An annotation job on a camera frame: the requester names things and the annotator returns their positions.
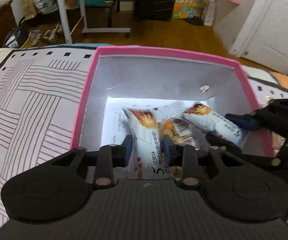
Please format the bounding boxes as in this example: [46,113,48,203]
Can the striped white bed sheet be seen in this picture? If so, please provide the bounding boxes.
[0,46,288,228]

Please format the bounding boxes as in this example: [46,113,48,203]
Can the pink storage box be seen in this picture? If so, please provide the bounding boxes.
[70,46,260,150]

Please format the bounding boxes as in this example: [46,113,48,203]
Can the white snack bar wrapper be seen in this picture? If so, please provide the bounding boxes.
[183,102,245,146]

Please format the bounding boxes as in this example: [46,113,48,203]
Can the colourful gift bag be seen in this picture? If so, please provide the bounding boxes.
[172,0,197,20]

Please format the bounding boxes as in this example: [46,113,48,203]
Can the wooden side table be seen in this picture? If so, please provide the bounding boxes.
[57,0,131,44]

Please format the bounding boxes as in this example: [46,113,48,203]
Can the clear bag orange nuts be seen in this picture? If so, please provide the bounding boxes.
[157,116,208,150]

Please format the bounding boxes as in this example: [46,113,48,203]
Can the white blue snack bar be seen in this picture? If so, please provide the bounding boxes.
[123,108,173,180]

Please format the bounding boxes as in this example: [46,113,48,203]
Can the white door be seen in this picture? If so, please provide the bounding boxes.
[231,0,288,74]

